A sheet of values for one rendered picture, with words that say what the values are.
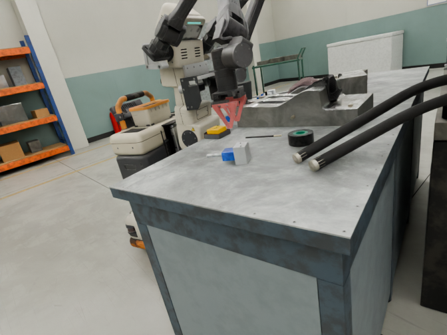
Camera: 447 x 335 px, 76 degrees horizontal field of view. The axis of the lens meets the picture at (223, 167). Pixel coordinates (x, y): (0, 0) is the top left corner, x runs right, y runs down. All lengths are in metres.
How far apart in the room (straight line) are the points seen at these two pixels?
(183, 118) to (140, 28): 5.72
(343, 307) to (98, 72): 6.34
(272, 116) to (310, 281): 0.73
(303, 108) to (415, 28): 7.41
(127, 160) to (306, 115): 1.04
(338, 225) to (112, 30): 6.61
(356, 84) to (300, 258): 1.05
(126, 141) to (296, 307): 1.25
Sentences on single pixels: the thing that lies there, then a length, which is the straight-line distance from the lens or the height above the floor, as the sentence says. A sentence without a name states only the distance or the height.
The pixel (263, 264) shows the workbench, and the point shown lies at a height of 0.66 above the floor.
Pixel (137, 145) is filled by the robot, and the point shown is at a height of 0.75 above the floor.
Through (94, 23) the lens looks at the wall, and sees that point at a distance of 6.80.
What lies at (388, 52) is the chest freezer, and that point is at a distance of 7.74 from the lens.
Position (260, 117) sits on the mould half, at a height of 0.84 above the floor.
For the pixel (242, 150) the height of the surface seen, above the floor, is 0.84.
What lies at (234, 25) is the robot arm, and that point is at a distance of 0.81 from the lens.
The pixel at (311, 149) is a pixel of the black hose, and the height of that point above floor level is 0.83.
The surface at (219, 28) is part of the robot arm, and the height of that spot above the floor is 1.17.
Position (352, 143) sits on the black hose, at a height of 0.84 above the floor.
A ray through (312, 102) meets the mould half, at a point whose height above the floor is 0.89.
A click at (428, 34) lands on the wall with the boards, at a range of 8.40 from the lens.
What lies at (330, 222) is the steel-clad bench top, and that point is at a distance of 0.54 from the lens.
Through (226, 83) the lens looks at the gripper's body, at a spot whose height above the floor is 1.04.
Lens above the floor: 1.10
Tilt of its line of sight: 21 degrees down
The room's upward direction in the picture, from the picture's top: 11 degrees counter-clockwise
